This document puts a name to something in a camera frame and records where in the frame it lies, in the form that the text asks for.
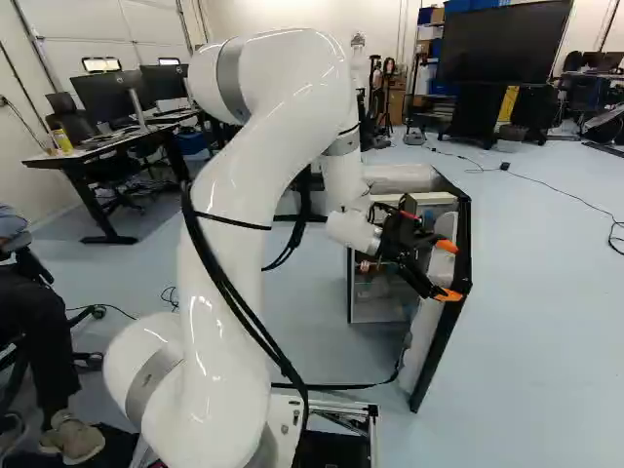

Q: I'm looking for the white mini fridge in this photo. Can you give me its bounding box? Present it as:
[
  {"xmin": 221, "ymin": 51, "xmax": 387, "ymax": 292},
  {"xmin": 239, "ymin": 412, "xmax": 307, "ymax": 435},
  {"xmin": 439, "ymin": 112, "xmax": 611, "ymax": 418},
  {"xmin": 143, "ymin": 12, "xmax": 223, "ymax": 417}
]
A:
[{"xmin": 346, "ymin": 163, "xmax": 460, "ymax": 326}]

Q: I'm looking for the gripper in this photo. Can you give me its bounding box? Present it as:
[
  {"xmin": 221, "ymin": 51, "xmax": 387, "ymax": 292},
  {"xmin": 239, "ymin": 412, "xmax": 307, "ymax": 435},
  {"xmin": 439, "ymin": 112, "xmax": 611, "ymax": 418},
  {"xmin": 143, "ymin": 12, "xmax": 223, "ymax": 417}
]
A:
[{"xmin": 378, "ymin": 193, "xmax": 464, "ymax": 303}]

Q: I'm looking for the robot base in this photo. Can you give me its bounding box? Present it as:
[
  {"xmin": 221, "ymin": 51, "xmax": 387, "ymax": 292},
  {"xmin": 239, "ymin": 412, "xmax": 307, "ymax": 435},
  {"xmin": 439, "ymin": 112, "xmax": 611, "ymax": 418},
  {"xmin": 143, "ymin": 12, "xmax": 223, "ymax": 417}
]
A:
[{"xmin": 269, "ymin": 383, "xmax": 381, "ymax": 468}]

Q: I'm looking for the black office chair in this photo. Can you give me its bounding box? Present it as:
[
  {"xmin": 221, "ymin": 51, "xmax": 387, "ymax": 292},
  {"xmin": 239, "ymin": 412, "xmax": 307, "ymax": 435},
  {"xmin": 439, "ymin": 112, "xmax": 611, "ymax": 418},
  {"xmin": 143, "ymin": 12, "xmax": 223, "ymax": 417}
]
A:
[
  {"xmin": 44, "ymin": 91, "xmax": 148, "ymax": 216},
  {"xmin": 0, "ymin": 229, "xmax": 104, "ymax": 374}
]

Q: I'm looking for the person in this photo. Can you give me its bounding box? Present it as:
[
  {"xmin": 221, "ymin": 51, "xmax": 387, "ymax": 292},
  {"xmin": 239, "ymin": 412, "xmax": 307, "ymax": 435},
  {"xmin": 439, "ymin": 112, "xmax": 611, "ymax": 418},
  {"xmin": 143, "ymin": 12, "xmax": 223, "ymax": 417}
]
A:
[{"xmin": 0, "ymin": 202, "xmax": 107, "ymax": 466}]

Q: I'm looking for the black computer monitor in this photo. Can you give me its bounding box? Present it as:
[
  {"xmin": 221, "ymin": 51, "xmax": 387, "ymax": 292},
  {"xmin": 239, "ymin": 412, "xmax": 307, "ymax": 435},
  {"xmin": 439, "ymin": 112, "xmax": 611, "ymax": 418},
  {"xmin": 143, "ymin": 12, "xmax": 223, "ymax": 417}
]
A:
[
  {"xmin": 138, "ymin": 61, "xmax": 192, "ymax": 112},
  {"xmin": 69, "ymin": 69, "xmax": 156, "ymax": 130}
]

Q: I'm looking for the black standing desk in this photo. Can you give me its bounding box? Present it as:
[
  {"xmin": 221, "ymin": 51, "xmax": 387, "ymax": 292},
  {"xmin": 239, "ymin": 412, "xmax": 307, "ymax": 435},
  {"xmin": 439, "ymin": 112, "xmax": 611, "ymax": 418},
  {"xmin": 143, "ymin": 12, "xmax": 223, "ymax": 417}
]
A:
[{"xmin": 20, "ymin": 107, "xmax": 207, "ymax": 246}]

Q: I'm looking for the yellow canister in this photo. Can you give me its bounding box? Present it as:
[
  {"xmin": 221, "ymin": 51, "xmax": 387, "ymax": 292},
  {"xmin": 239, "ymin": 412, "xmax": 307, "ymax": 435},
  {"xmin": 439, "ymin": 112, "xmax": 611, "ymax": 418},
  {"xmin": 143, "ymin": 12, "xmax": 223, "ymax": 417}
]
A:
[{"xmin": 52, "ymin": 127, "xmax": 75, "ymax": 153}]

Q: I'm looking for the large black screen on stand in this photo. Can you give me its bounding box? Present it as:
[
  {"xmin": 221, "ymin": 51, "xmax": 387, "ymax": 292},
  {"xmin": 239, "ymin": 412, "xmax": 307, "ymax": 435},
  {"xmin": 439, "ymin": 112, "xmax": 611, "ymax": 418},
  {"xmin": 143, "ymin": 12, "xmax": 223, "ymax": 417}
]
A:
[{"xmin": 435, "ymin": 0, "xmax": 575, "ymax": 151}]

